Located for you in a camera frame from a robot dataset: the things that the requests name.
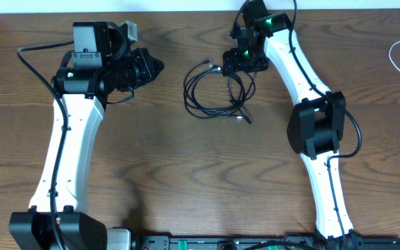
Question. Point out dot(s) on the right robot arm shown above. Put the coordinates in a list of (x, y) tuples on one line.
[(316, 124)]

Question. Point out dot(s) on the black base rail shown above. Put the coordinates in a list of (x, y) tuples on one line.
[(241, 243)]

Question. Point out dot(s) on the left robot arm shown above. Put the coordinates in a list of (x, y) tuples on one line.
[(101, 58)]

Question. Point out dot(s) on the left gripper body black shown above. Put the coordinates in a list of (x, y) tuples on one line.
[(136, 69)]

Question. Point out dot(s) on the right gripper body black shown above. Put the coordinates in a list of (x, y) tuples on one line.
[(247, 60)]

